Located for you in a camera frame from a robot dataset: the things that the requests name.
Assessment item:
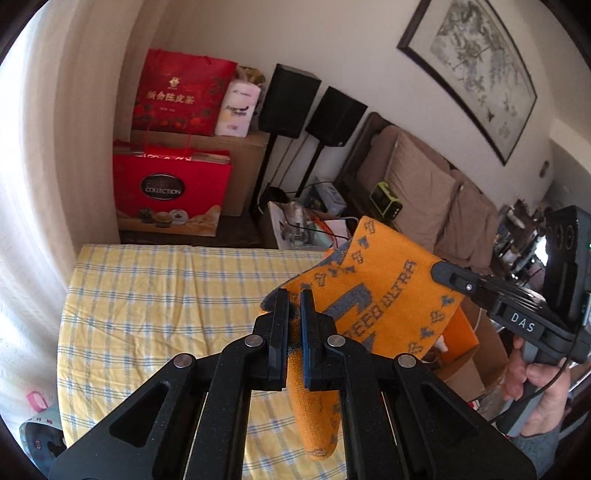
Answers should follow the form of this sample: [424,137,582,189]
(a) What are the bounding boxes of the person's right forearm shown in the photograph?
[510,427,561,478]

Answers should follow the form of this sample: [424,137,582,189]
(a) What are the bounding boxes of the dark red gift bag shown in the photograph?
[131,49,238,137]

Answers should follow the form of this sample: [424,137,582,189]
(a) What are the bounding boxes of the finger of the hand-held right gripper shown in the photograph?
[430,261,550,311]

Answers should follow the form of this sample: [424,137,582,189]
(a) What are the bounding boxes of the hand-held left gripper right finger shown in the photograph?
[300,288,536,480]

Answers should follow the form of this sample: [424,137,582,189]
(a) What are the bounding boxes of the orange and grey knitted towel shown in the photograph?
[261,216,465,462]

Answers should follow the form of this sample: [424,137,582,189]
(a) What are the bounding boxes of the dark wooden cabinet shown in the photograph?
[119,215,265,247]

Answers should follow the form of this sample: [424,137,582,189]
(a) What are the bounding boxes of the black speaker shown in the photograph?
[257,64,322,138]
[305,86,369,147]

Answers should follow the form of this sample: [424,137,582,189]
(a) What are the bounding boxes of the white curtain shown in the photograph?
[0,23,132,416]

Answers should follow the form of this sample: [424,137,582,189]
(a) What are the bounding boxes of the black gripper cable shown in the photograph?
[493,344,578,423]

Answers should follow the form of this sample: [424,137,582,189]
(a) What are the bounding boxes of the grey printed bag pink handle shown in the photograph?
[18,391,68,468]

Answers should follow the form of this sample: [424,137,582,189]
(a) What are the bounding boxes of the framed ink painting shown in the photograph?
[397,0,539,166]

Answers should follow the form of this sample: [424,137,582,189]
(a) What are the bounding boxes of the person's right hand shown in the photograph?
[503,337,573,437]

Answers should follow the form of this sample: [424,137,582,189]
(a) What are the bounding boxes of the pink tissue pack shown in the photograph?
[215,79,264,137]

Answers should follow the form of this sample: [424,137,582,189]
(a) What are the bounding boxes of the bright red gift bag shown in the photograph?
[113,141,232,237]

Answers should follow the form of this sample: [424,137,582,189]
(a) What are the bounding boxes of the cluttered dark shelf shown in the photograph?
[492,198,552,280]

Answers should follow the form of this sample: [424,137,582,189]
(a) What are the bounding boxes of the white open box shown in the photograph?
[268,200,355,252]

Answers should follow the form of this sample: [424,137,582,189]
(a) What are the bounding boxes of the orange cardboard box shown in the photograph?
[431,302,511,402]

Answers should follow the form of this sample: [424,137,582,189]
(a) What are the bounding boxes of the yellow checked tablecloth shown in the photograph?
[58,244,352,469]

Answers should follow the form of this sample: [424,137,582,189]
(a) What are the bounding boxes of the large brown cardboard box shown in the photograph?
[129,129,271,217]

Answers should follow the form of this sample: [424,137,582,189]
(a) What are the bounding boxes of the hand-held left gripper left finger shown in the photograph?
[48,288,291,480]

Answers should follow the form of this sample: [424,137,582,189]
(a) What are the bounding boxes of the black speaker stand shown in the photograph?
[294,143,325,200]
[249,134,279,217]

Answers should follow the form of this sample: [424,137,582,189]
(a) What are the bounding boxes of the brown sofa cushion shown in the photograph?
[434,171,499,273]
[383,131,462,252]

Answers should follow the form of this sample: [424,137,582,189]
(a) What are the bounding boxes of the green portable device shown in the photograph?
[369,181,406,222]

